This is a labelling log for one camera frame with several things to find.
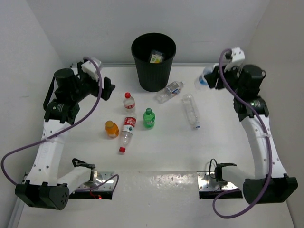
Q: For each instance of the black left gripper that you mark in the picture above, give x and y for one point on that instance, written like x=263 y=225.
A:
x=95 y=93

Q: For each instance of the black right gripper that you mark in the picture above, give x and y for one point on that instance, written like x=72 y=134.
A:
x=213 y=77

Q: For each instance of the small clear red-cap bottle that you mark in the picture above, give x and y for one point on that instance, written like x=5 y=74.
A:
x=129 y=103

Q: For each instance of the clear unlabelled plastic bottle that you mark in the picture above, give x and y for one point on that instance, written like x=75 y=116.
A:
x=191 y=111

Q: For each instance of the large clear red-label bottle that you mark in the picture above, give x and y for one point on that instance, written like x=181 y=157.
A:
x=127 y=131

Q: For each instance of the orange juice bottle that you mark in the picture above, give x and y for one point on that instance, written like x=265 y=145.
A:
x=111 y=129

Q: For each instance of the clear bottle blue white label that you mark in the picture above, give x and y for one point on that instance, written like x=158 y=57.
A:
x=169 y=92

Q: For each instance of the green plastic bottle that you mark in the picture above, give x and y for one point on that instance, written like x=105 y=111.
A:
x=149 y=118

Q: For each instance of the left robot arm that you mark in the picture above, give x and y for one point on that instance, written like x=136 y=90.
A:
x=42 y=188

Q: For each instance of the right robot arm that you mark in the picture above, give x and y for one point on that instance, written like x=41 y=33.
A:
x=270 y=176

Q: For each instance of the green white carton in bin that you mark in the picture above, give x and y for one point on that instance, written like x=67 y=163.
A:
x=156 y=57

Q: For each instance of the black ribbed waste bin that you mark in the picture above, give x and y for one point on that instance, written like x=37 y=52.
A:
x=153 y=77

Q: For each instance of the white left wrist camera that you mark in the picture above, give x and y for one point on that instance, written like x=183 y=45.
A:
x=92 y=67

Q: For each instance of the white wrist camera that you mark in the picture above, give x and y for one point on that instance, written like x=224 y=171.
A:
x=92 y=67
x=235 y=58

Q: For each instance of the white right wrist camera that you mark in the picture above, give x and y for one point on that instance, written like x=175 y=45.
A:
x=235 y=58

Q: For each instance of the aluminium table edge rail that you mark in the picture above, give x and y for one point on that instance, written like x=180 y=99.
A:
x=173 y=64

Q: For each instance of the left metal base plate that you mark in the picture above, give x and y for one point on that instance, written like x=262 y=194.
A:
x=101 y=188

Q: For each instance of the metal base plate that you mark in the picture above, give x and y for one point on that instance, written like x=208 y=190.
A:
x=101 y=188
x=208 y=188

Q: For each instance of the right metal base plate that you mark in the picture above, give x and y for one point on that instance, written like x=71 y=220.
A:
x=208 y=188

